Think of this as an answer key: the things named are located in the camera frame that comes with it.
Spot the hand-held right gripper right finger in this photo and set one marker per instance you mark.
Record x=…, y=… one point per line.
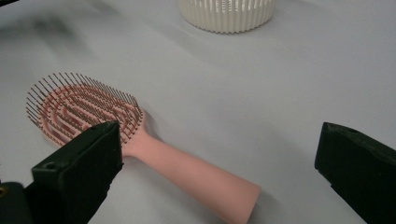
x=364, y=174

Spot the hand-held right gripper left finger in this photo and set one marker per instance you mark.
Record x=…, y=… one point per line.
x=77, y=174

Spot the pink striped plate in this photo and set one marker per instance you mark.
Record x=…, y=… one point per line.
x=186, y=174

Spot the white ribbed plastic basket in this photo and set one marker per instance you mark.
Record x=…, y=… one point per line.
x=227, y=18

